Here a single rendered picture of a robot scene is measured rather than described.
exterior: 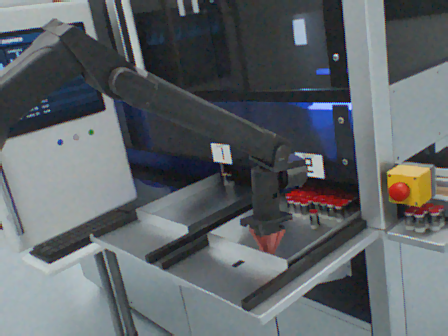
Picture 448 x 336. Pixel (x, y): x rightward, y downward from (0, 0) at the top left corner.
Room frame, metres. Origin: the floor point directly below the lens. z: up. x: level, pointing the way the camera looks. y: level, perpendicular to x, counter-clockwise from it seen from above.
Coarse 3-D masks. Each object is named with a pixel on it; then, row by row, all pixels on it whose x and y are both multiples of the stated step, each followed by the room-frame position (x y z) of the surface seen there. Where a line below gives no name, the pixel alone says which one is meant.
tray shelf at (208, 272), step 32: (128, 224) 1.30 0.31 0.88; (128, 256) 1.10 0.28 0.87; (192, 256) 1.02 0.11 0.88; (224, 256) 0.99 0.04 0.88; (352, 256) 0.91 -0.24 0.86; (192, 288) 0.89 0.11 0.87; (224, 288) 0.85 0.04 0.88; (256, 288) 0.83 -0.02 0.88; (288, 288) 0.81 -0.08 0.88; (256, 320) 0.74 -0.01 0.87
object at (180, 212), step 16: (176, 192) 1.42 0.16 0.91; (192, 192) 1.45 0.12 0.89; (208, 192) 1.44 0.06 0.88; (224, 192) 1.42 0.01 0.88; (240, 192) 1.39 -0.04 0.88; (144, 208) 1.34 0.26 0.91; (160, 208) 1.37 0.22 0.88; (176, 208) 1.35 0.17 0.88; (192, 208) 1.33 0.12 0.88; (208, 208) 1.30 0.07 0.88; (224, 208) 1.20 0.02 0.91; (160, 224) 1.23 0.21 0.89; (176, 224) 1.16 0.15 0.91; (192, 224) 1.13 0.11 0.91
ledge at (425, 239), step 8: (400, 224) 0.99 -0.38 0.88; (392, 232) 0.96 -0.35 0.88; (400, 232) 0.95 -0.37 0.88; (408, 232) 0.94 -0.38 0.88; (416, 232) 0.94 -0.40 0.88; (424, 232) 0.93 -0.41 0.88; (432, 232) 0.93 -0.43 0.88; (440, 232) 0.92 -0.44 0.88; (392, 240) 0.95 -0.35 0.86; (400, 240) 0.94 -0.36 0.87; (408, 240) 0.92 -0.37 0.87; (416, 240) 0.91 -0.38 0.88; (424, 240) 0.90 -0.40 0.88; (432, 240) 0.89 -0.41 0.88; (440, 240) 0.89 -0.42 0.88; (432, 248) 0.88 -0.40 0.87; (440, 248) 0.87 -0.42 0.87
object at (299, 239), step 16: (288, 192) 1.25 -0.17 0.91; (224, 224) 1.09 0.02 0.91; (288, 224) 1.09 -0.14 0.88; (304, 224) 1.08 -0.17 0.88; (320, 224) 1.06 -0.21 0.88; (336, 224) 1.04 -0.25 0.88; (224, 240) 1.01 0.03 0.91; (240, 240) 1.05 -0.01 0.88; (288, 240) 1.01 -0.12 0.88; (304, 240) 0.99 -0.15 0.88; (320, 240) 0.93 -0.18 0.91; (240, 256) 0.97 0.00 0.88; (256, 256) 0.93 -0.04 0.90; (272, 256) 0.89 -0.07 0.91; (288, 256) 0.93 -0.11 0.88; (304, 256) 0.89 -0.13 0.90
